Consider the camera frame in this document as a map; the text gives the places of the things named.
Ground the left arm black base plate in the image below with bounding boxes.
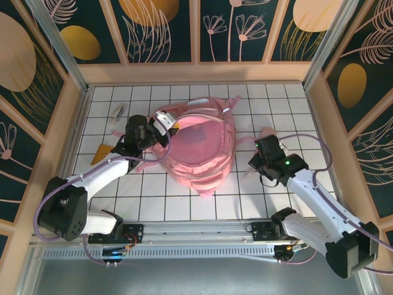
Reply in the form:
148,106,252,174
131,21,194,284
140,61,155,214
88,223,144,245

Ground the aluminium frame post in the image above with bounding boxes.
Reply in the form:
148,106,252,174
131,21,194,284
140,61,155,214
26,0,90,93
302,0,362,90

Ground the small controller board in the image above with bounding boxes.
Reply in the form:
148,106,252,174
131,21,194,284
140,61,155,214
102,245,128,262
274,242,309,262

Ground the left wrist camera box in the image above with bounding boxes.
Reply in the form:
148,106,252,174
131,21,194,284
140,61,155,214
152,110,179,135

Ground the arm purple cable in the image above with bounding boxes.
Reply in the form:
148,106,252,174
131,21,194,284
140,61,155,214
36,122,173,266
276,134,393,275

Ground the pink backpack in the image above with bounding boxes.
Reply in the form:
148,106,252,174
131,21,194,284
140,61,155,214
110,95,277,200

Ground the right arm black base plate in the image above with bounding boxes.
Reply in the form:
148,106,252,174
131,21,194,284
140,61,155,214
251,221,279,243

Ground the slotted grey cable duct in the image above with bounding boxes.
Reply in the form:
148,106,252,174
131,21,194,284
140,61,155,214
42,247,277,262

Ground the aluminium mounting rail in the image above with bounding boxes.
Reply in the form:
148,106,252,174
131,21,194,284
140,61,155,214
30,217,363,246

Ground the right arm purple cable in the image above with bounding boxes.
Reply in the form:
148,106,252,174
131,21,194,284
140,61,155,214
276,134,393,275

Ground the grey metal shelf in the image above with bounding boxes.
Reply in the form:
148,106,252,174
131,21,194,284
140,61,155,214
18,241,380,295

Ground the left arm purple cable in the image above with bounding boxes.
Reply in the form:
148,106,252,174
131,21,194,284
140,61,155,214
36,122,173,266

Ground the clear pack of pens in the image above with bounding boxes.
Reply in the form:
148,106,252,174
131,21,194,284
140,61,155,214
109,104,128,124

